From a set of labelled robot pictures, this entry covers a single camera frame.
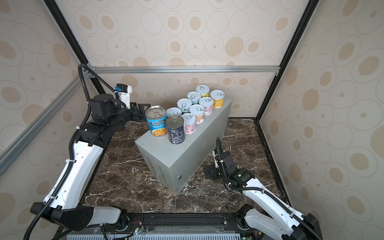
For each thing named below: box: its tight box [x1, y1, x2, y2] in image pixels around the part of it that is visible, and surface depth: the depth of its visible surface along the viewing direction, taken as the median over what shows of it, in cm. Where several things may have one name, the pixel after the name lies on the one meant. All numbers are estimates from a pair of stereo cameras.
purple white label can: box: [180, 113, 197, 135], surface depth 67 cm
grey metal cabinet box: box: [134, 99, 233, 195], surface depth 67 cm
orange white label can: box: [189, 104, 205, 124], surface depth 70 cm
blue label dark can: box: [145, 105, 168, 137], surface depth 62 cm
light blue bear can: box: [186, 91, 202, 105], surface depth 76 cm
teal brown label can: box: [177, 98, 193, 113], surface depth 73 cm
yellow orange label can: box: [210, 90, 225, 109], surface depth 77 cm
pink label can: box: [199, 96, 214, 116], surface depth 74 cm
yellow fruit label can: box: [195, 85, 210, 98], surface depth 81 cm
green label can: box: [166, 107, 182, 118], surface depth 69 cm
